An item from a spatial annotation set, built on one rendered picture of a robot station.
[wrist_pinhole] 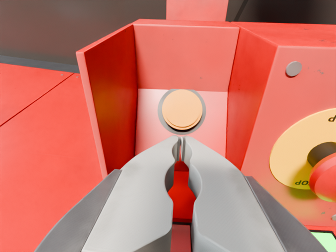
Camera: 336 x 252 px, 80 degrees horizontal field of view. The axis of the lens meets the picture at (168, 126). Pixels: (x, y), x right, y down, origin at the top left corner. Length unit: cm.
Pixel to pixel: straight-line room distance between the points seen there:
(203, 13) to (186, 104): 61
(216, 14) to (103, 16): 44
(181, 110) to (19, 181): 35
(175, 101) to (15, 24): 99
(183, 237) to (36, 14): 99
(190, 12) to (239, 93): 62
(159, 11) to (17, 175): 72
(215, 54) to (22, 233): 35
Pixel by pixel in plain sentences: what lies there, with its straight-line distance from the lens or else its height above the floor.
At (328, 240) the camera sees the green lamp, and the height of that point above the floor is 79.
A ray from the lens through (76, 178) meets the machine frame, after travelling 43.
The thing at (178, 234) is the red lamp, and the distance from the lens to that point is 20.
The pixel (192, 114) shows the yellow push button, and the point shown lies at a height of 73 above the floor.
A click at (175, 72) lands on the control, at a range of 20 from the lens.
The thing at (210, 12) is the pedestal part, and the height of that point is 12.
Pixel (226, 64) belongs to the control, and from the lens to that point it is 20.
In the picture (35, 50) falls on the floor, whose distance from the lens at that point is 111.
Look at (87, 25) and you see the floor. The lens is 97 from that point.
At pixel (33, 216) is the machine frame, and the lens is 40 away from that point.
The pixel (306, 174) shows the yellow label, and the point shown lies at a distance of 19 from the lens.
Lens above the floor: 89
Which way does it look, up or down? 57 degrees down
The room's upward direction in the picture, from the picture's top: 175 degrees counter-clockwise
